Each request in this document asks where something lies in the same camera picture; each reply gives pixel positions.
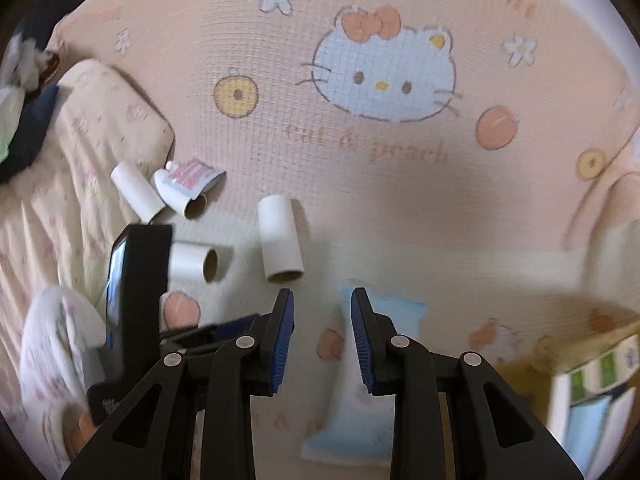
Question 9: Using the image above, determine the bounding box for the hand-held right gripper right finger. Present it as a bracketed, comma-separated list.
[350, 287, 586, 480]

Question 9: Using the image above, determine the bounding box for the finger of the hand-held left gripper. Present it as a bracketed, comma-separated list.
[160, 312, 262, 357]

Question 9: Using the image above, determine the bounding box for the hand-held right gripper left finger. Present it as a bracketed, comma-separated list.
[60, 287, 296, 480]

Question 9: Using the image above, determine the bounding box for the white paper tube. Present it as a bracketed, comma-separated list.
[167, 242, 219, 282]
[151, 169, 208, 220]
[257, 196, 305, 283]
[110, 162, 166, 223]

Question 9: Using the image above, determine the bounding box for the light blue tissue pack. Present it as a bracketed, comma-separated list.
[300, 287, 428, 461]

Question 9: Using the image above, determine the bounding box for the brown cardboard box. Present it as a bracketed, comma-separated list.
[500, 310, 640, 468]

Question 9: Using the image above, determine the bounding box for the person's left hand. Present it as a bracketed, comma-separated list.
[65, 407, 103, 458]

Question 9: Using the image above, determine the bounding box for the white printed cloth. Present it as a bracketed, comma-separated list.
[20, 285, 108, 463]

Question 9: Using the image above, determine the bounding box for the pink printed blanket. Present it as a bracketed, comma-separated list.
[0, 0, 640, 480]

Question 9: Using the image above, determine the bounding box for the cream printed pillow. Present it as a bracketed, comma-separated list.
[0, 57, 176, 411]

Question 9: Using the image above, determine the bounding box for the dark navy cloth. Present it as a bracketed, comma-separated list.
[0, 85, 61, 183]

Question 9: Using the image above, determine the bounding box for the light green cloth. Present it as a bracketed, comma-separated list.
[0, 87, 23, 161]

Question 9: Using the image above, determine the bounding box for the green white carton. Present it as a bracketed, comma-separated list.
[552, 365, 597, 406]
[595, 335, 640, 391]

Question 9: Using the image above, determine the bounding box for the large light blue pack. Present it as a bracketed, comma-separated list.
[562, 395, 626, 471]

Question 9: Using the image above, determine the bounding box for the white crumpled cloth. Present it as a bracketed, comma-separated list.
[0, 30, 56, 91]

